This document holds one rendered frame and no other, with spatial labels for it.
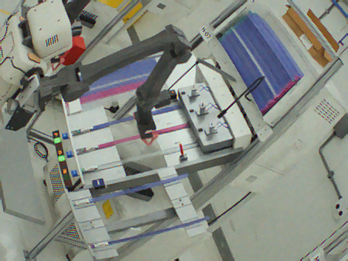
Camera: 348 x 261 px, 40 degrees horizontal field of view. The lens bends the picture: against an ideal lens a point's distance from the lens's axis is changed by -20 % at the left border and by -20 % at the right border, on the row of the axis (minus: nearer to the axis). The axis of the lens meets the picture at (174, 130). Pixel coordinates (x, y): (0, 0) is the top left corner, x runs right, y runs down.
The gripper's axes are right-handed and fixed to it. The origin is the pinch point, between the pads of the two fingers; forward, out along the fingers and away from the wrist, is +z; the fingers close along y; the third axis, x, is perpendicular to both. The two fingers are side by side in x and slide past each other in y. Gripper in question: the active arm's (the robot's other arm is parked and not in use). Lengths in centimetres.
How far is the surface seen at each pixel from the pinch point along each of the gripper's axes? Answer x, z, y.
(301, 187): -117, 141, 29
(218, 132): -30.5, 8.7, -1.0
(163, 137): -9.2, 14.3, 7.8
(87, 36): 8, 53, 136
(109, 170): 17.9, 13.6, -3.0
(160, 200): -6, 64, 8
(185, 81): -28.2, 14.9, 36.9
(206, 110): -29.1, 7.8, 11.0
